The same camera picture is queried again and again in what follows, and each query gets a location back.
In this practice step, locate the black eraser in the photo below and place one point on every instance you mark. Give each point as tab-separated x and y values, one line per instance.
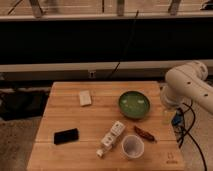
66	136

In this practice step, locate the dried red chili pepper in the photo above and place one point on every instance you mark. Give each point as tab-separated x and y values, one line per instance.
144	134

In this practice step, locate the white wall outlet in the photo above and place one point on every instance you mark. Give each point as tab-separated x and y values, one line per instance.
92	74

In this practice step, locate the blue connector box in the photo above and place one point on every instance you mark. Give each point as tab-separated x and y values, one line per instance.
177	119

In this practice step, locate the white sponge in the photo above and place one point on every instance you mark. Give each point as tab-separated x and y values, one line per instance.
85	98

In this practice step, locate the clear plastic cup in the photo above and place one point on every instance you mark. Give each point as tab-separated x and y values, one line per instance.
132	147

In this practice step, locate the green bowl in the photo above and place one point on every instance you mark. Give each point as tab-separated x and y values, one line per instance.
134	105

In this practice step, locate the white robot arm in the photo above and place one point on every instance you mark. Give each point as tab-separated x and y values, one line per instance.
185	81

